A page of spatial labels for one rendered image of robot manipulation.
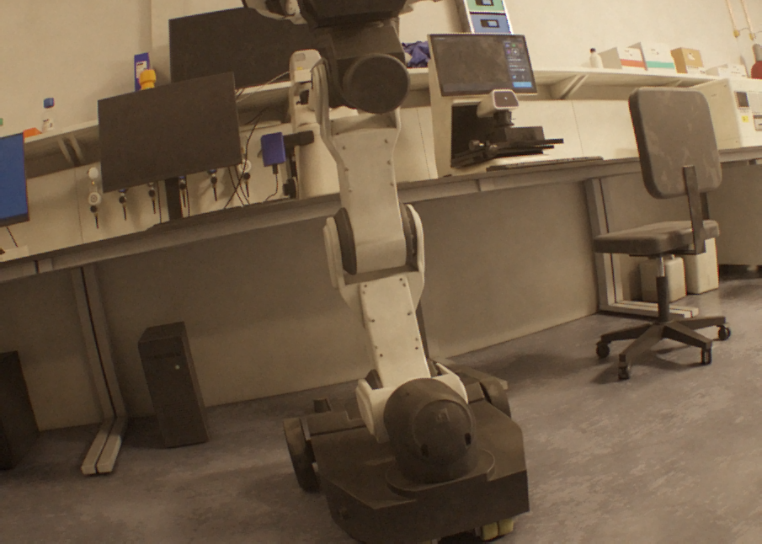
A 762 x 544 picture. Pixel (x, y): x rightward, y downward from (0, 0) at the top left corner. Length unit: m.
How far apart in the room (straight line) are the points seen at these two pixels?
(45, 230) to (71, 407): 0.80
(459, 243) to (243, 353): 1.07
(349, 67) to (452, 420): 0.63
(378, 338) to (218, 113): 1.09
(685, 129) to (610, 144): 1.36
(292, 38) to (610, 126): 1.79
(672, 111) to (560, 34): 1.61
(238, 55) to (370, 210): 1.43
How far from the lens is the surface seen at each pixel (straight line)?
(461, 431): 1.05
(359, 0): 1.12
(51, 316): 2.67
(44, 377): 2.73
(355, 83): 1.05
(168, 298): 2.56
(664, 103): 2.00
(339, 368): 2.67
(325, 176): 1.81
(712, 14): 4.80
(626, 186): 3.39
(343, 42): 1.13
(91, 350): 2.52
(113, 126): 2.13
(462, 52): 2.37
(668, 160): 1.96
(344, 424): 1.52
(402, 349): 1.31
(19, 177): 2.29
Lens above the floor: 0.67
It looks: 4 degrees down
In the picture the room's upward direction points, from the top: 9 degrees counter-clockwise
